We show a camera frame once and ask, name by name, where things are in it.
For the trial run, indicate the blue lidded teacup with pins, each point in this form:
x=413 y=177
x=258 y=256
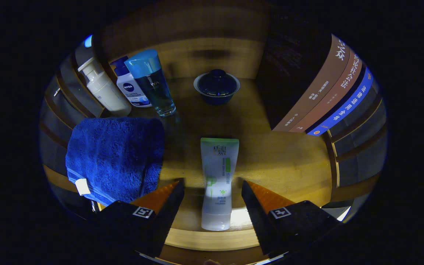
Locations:
x=216 y=86

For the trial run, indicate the wooden drawer with black knob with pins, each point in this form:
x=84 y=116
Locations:
x=197 y=255

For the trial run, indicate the wooden cabinet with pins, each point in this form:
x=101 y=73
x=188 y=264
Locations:
x=212 y=55

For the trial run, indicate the folded blue towel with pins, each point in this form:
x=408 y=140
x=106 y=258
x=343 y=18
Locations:
x=112 y=154

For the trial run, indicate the clear bottle teal cap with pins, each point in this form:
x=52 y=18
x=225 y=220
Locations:
x=156 y=92

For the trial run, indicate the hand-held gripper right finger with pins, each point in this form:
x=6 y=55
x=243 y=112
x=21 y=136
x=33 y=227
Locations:
x=260 y=221

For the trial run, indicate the blue book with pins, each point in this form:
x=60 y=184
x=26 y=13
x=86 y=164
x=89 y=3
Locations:
x=348 y=106

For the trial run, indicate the white tube green band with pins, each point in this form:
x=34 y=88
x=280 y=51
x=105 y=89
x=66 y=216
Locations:
x=217 y=173

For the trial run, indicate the brown book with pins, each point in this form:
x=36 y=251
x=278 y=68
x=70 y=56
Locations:
x=339 y=94
x=318 y=88

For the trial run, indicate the wooden countertop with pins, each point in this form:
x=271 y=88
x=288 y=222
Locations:
x=271 y=158

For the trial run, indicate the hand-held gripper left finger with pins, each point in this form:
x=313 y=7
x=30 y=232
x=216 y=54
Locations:
x=168 y=221

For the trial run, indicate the white pump bottle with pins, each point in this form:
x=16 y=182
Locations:
x=105 y=94

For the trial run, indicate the white lotion bottle blue cap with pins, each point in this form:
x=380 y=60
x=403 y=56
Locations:
x=129 y=86

